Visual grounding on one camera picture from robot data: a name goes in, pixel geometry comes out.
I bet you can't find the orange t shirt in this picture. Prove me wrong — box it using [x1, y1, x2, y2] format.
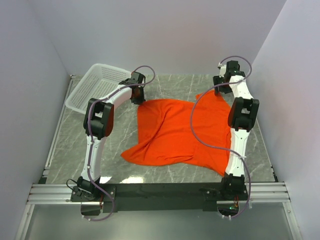
[121, 91, 231, 176]

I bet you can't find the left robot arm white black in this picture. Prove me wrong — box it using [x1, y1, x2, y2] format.
[77, 71, 146, 201]

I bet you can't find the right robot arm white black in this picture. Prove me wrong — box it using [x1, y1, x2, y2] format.
[213, 60, 260, 200]

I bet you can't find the white perforated plastic basket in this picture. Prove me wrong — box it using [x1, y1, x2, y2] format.
[65, 63, 131, 114]

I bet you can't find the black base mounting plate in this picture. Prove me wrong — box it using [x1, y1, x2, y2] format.
[70, 182, 248, 213]

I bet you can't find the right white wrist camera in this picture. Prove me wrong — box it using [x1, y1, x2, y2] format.
[217, 62, 227, 78]

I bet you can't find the aluminium extrusion rail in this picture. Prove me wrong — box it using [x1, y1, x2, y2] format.
[16, 74, 302, 240]

